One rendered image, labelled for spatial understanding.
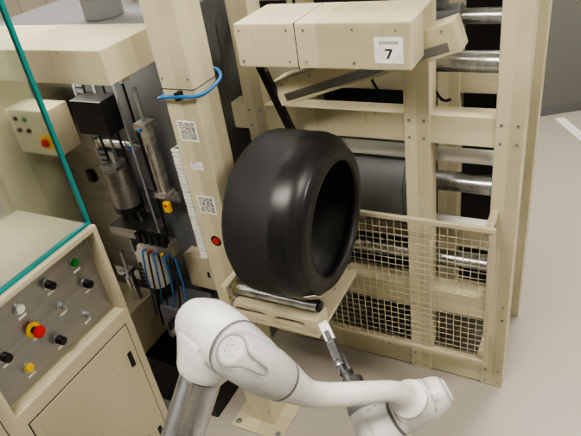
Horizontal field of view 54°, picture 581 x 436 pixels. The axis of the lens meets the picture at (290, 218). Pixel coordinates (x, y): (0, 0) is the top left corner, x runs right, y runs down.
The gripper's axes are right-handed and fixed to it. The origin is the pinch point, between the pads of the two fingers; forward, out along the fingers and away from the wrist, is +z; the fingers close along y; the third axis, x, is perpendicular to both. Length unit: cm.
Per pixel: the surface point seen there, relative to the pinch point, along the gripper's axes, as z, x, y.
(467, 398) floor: -12, 29, 121
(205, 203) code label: 62, -19, -8
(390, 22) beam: 57, 62, -43
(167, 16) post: 83, 6, -65
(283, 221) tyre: 26.8, 5.6, -24.8
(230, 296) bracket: 36.5, -29.0, 14.8
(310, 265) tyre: 18.7, 5.5, -8.2
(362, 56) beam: 59, 51, -35
